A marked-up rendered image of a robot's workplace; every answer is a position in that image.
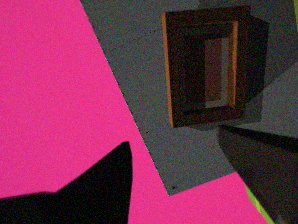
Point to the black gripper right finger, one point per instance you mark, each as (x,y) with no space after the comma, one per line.
(268,165)

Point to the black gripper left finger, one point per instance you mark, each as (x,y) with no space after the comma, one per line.
(100,195)

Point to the dark brown picture frame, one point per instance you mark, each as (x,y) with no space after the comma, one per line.
(206,54)

